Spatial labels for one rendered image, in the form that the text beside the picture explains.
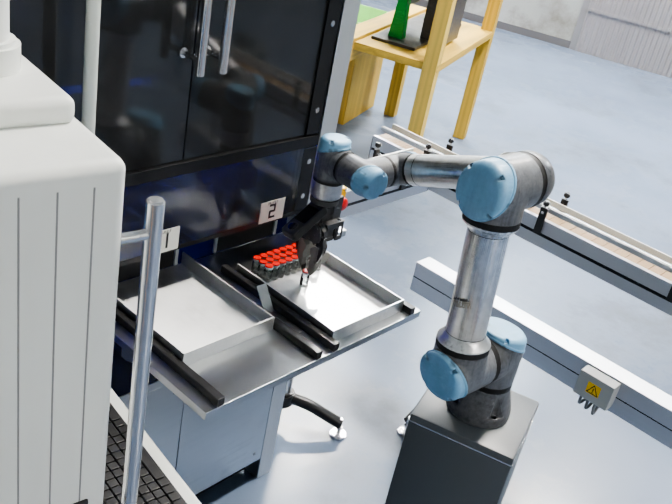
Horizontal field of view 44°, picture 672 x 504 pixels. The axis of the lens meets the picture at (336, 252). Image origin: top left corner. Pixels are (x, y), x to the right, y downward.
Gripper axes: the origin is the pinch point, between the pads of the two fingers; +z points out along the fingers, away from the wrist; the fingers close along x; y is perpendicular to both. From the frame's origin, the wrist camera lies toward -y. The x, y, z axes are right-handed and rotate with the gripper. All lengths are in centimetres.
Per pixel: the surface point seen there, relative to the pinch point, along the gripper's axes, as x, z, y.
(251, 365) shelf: -17.7, 5.4, -32.4
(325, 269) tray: 3.0, 5.2, 11.6
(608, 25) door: 279, 58, 751
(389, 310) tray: -21.4, 3.2, 9.2
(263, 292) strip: -1.8, 1.0, -15.6
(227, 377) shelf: -18.1, 5.4, -39.5
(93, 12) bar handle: 8, -64, -58
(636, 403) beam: -63, 43, 94
